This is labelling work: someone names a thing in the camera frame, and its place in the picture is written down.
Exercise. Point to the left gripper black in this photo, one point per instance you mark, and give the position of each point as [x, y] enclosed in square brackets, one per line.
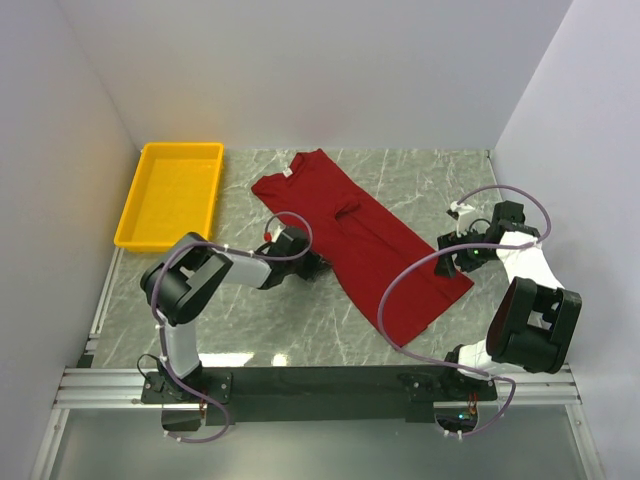
[310, 265]

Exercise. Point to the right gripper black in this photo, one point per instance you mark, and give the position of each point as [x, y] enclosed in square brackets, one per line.
[447, 258]

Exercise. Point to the red t shirt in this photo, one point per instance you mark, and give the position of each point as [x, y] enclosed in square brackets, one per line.
[367, 246]

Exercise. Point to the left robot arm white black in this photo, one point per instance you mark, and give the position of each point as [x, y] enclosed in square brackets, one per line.
[179, 286]

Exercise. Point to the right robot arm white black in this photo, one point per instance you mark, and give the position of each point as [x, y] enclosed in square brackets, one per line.
[534, 324]

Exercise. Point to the black base beam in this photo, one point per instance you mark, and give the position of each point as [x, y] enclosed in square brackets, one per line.
[278, 394]

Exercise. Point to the yellow plastic tray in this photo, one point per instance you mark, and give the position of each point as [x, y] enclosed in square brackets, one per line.
[173, 192]

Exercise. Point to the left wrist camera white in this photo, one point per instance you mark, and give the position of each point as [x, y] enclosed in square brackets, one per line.
[272, 234]

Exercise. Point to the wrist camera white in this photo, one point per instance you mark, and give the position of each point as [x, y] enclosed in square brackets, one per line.
[272, 234]
[464, 215]

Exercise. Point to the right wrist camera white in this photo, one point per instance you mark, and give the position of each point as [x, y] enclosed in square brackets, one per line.
[464, 215]

